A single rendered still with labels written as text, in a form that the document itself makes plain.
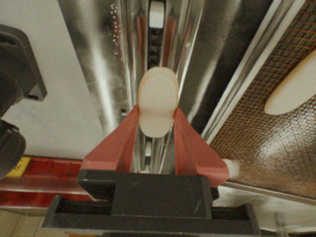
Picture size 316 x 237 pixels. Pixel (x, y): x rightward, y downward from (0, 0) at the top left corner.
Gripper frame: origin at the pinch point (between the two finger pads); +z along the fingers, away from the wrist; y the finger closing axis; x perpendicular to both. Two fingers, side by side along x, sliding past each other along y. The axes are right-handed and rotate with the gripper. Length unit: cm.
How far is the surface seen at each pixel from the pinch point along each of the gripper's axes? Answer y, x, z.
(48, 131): 25.2, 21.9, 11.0
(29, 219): 429, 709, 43
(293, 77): -13.1, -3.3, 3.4
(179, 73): -2.7, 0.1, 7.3
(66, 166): 25.8, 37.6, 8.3
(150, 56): 1.1, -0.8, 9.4
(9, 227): 443, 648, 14
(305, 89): -14.7, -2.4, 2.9
